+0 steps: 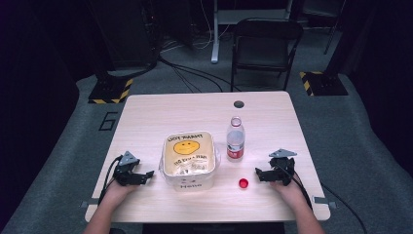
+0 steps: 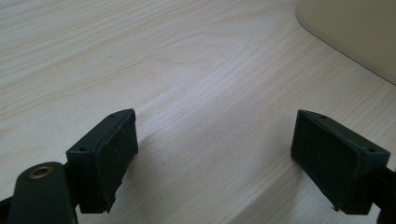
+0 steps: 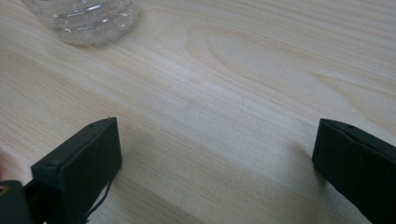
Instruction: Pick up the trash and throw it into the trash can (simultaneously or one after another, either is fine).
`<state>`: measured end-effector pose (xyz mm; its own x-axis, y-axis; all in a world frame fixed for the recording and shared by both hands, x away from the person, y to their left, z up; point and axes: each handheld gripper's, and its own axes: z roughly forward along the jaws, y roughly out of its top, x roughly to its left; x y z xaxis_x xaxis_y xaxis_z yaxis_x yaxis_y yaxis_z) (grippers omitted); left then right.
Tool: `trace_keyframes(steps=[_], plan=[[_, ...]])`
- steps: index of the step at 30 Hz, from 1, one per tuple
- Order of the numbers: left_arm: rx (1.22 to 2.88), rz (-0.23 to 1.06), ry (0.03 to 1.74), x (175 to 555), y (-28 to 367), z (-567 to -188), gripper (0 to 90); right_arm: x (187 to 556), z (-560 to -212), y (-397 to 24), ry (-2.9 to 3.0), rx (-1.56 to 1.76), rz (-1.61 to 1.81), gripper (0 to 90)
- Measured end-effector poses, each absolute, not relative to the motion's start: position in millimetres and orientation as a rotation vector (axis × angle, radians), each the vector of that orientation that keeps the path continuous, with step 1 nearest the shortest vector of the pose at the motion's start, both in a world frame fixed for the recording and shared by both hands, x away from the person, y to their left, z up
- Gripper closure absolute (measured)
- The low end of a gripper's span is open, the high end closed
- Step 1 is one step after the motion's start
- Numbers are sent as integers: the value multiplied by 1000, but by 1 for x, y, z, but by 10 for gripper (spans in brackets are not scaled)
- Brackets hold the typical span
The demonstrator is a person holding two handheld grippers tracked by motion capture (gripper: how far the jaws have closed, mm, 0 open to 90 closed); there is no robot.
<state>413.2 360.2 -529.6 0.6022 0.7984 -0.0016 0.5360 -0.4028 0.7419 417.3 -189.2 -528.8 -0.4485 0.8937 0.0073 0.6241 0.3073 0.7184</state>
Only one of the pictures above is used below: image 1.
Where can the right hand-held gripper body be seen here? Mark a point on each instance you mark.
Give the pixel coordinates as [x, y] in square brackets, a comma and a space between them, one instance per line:
[281, 170]

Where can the person's left hand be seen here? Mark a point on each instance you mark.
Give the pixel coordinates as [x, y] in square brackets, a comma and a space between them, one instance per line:
[118, 191]

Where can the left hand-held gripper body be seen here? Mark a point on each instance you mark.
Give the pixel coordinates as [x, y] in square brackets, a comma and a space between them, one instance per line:
[125, 174]

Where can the person's right hand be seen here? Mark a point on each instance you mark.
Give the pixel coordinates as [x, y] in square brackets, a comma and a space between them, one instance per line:
[289, 191]

